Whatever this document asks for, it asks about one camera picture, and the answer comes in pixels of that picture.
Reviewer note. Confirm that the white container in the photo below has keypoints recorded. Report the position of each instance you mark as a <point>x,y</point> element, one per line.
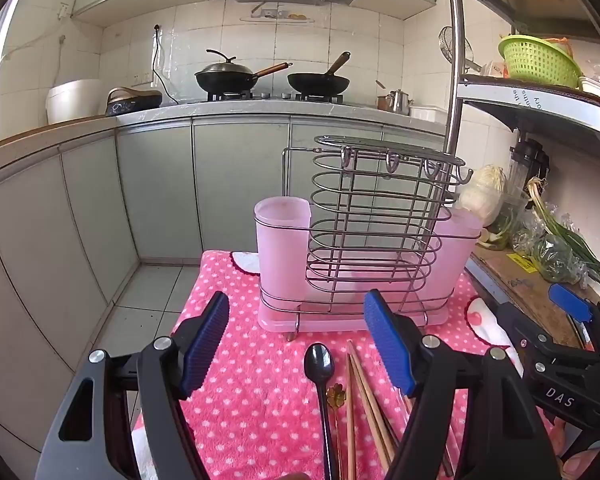
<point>425,114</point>

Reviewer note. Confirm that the plastic bag of greens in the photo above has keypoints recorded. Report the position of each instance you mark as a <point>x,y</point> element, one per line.
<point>550,260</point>

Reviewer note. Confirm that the green onions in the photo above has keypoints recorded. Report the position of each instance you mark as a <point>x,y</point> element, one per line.
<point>575,240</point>

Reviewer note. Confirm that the glass wall shelf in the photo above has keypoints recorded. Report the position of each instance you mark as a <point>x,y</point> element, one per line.
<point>275,19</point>

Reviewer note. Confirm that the black wok with lid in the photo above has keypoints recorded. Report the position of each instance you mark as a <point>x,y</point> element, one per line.
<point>225,77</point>

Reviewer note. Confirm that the white red packet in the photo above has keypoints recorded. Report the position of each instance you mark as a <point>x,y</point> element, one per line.
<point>492,69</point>

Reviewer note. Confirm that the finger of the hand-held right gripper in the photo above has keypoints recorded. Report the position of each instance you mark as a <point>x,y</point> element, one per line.
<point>525,327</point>
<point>570,302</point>

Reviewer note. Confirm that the person's right hand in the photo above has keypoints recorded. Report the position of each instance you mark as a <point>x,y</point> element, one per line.
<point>580,465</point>

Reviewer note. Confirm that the grey kitchen base cabinets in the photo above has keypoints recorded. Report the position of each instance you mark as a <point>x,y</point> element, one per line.
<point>155,185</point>

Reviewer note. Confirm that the wooden chopstick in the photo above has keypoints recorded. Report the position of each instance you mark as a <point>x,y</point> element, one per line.
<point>351,435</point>
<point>382,420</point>
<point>367,400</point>

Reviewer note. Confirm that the white rice cooker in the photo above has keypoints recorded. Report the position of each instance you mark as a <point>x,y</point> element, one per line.
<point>75,102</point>

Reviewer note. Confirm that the napa cabbage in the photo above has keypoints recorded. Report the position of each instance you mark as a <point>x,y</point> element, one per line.
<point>480,195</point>

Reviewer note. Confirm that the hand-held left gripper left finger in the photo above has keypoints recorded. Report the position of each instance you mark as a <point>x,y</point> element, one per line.
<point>207,345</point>

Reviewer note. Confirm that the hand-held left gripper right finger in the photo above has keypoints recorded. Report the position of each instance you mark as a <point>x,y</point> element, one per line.
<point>387,345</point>

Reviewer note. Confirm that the brown jar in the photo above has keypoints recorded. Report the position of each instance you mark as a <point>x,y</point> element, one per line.
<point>382,102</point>

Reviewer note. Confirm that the gas stove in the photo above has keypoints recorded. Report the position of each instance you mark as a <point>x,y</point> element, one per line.
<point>270,96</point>

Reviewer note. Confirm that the cardboard box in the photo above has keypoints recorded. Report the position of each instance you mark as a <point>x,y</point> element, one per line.
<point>530,295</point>

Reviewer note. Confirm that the black electric cooker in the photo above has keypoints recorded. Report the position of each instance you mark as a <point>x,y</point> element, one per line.
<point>130,105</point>

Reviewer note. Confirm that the pink polka dot cloth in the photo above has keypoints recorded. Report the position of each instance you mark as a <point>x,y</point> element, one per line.
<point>260,385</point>

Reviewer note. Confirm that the steel kettle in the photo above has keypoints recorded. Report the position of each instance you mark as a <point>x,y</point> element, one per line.
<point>400,102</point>

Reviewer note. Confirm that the metal storage shelf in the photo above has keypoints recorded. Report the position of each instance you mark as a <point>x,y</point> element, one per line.
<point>451,85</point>

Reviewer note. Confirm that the black spoon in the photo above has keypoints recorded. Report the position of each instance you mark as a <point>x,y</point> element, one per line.
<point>319,360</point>

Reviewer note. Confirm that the white wall socket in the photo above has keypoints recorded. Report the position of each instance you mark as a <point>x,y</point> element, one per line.
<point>64,10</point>

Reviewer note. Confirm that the green plastic basket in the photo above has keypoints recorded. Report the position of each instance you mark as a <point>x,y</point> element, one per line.
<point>535,62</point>

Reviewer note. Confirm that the black blender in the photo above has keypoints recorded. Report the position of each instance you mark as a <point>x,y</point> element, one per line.
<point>527,165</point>

